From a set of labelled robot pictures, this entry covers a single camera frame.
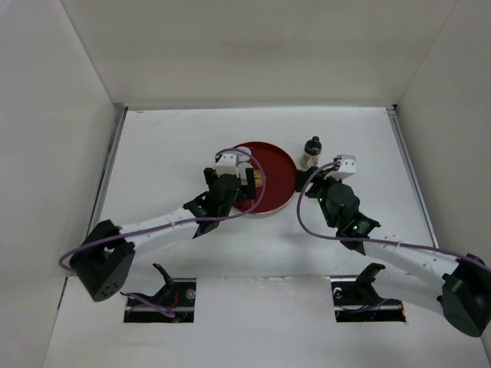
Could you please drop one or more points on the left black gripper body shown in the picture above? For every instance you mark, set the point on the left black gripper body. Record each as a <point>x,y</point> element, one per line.
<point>225,213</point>

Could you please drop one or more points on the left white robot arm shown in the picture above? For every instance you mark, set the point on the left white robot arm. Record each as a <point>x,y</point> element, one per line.
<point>103,261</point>

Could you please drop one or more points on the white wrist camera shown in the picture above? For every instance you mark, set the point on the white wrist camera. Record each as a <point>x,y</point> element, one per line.
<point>226,164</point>
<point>344,167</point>

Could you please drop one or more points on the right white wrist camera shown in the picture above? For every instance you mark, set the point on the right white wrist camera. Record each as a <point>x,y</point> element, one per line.
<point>344,167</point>

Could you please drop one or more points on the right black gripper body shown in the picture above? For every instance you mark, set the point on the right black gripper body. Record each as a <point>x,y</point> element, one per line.
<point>321,191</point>

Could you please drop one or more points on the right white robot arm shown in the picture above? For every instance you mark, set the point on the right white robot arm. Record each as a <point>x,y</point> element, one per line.
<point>457,287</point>

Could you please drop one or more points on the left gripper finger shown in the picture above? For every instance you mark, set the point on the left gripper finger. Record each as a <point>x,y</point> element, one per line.
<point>210,177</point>
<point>249,193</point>

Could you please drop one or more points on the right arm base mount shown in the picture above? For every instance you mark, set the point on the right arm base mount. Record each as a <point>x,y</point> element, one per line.
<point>356,301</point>

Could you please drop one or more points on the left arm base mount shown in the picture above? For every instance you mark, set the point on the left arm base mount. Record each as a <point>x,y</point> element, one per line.
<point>173,303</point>

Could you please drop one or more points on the silver-lid shaker blue label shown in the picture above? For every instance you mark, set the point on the silver-lid shaker blue label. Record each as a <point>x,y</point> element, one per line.
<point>246,174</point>

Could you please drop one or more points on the brown spice bottle black cap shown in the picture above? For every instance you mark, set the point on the brown spice bottle black cap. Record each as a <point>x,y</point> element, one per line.
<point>311,153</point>

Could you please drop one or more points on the round red lacquer tray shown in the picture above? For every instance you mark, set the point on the round red lacquer tray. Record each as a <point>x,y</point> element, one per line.
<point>279,174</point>

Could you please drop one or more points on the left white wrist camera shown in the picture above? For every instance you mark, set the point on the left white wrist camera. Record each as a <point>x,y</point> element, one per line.
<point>226,164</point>

